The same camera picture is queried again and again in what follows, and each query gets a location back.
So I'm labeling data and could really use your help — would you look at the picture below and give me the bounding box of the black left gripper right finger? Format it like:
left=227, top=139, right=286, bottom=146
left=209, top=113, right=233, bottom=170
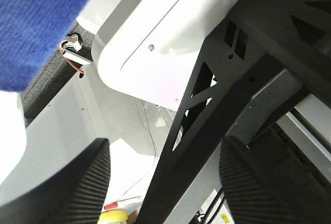
left=219, top=136, right=330, bottom=223

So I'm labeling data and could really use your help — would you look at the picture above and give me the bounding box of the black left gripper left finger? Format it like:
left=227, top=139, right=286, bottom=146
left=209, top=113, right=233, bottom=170
left=1, top=138, right=111, bottom=223

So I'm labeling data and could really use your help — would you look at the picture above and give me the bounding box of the blue microfiber towel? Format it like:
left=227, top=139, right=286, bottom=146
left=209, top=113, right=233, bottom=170
left=1, top=0, right=88, bottom=92

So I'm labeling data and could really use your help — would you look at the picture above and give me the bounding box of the red button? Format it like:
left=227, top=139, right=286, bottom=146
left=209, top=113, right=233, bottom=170
left=103, top=202, right=118, bottom=211

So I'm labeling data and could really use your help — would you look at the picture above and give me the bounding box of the yellow round object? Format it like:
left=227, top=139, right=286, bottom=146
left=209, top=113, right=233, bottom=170
left=97, top=210, right=128, bottom=224

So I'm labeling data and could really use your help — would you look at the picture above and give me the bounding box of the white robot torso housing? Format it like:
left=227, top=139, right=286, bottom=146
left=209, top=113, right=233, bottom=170
left=92, top=0, right=238, bottom=110

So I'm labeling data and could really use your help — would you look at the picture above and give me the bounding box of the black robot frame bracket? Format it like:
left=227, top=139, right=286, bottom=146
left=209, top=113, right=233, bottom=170
left=137, top=0, right=330, bottom=223

